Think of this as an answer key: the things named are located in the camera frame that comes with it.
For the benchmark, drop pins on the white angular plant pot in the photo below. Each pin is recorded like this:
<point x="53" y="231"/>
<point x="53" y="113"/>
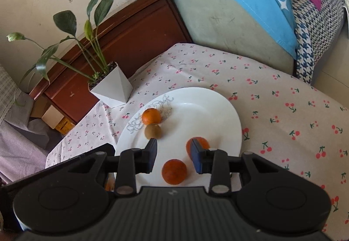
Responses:
<point x="113" y="88"/>

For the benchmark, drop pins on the orange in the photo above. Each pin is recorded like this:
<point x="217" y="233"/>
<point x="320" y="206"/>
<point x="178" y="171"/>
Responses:
<point x="109" y="182"/>
<point x="151" y="116"/>
<point x="205" y="144"/>
<point x="174" y="171"/>

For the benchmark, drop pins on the plaid cloth with lace trim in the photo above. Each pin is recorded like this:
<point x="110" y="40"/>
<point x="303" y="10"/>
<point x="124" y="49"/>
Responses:
<point x="6" y="91"/>

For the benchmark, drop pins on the green leafy plant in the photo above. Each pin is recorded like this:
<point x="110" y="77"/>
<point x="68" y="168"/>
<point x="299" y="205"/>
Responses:
<point x="68" y="22"/>

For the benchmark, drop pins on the grey green sofa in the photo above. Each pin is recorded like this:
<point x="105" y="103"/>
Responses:
<point x="226" y="25"/>

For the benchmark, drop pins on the dark wooden cabinet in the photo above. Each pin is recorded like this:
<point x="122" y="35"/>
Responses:
<point x="131" y="36"/>

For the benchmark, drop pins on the houndstooth blanket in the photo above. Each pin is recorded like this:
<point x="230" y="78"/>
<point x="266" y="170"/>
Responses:
<point x="319" y="25"/>

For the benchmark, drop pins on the cherry print tablecloth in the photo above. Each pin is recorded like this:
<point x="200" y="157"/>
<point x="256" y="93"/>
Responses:
<point x="272" y="110"/>

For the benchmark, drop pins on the brown kiwi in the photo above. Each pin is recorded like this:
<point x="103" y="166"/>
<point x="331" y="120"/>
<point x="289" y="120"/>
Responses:
<point x="152" y="131"/>

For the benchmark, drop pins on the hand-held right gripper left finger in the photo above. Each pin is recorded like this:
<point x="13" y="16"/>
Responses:
<point x="151" y="155"/>

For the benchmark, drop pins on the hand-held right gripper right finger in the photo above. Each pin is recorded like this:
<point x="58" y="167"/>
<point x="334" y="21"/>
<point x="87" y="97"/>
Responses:
<point x="197" y="157"/>

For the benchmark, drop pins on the white plate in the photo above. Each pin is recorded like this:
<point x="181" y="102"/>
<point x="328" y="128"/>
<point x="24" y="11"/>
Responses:
<point x="199" y="112"/>

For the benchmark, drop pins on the open yellow cardboard box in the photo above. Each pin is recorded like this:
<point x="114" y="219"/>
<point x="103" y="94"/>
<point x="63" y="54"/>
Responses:
<point x="58" y="121"/>

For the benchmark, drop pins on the purple checked cloth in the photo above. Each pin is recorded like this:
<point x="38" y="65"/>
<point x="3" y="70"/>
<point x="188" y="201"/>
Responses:
<point x="19" y="145"/>

